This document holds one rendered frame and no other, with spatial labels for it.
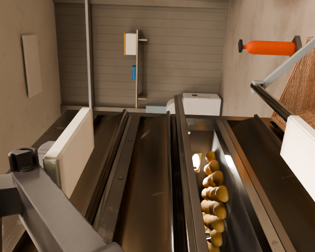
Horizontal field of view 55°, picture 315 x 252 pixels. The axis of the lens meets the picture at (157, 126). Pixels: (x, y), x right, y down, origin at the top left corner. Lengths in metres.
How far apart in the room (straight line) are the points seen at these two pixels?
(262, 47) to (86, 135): 3.50
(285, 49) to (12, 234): 3.30
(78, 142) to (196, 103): 7.34
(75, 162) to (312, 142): 0.13
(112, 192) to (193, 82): 7.11
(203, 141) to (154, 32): 6.21
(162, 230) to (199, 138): 1.05
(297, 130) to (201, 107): 7.35
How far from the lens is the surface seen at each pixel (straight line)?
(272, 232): 1.04
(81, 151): 0.18
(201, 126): 1.87
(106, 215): 1.02
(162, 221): 0.97
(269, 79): 1.19
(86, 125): 0.19
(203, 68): 8.08
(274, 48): 3.70
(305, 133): 0.19
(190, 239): 0.73
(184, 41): 7.96
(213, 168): 1.66
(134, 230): 0.98
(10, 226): 1.05
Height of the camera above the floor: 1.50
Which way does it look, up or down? 1 degrees up
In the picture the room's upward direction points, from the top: 88 degrees counter-clockwise
